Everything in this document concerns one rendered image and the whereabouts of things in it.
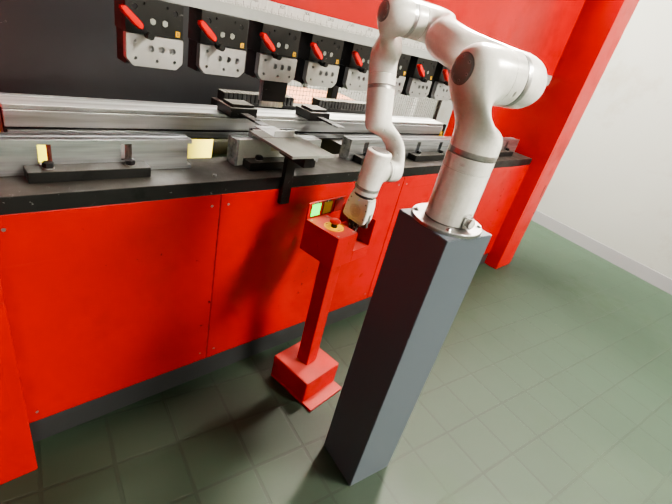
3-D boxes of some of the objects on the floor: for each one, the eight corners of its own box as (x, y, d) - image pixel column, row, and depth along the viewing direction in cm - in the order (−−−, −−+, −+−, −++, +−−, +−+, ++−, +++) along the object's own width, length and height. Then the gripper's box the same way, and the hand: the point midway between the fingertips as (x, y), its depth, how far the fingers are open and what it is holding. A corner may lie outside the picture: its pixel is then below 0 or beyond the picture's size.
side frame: (495, 269, 327) (670, -94, 218) (413, 221, 377) (522, -94, 268) (510, 263, 343) (678, -78, 235) (429, 218, 393) (538, -81, 285)
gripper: (388, 200, 143) (371, 243, 152) (356, 180, 150) (342, 223, 159) (375, 203, 137) (358, 248, 147) (343, 182, 144) (329, 227, 154)
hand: (351, 230), depth 152 cm, fingers closed
